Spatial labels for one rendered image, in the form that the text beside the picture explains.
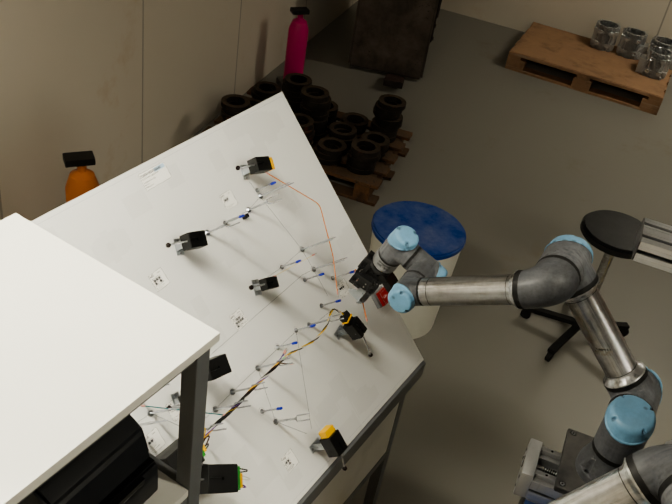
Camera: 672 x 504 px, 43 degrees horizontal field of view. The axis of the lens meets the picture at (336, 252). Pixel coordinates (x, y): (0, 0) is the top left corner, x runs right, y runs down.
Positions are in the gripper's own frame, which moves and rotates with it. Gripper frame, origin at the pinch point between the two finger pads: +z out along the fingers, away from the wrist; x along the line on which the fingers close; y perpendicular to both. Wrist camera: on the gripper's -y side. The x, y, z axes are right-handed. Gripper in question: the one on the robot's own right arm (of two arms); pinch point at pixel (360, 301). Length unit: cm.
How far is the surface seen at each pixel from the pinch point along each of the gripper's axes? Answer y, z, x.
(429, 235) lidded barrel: -21, 84, -125
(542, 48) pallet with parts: -44, 189, -498
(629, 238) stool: -100, 46, -162
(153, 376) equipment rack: 31, -78, 100
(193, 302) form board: 39, -7, 39
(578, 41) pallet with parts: -69, 187, -538
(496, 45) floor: -11, 222, -512
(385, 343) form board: -16.2, 19.2, -6.8
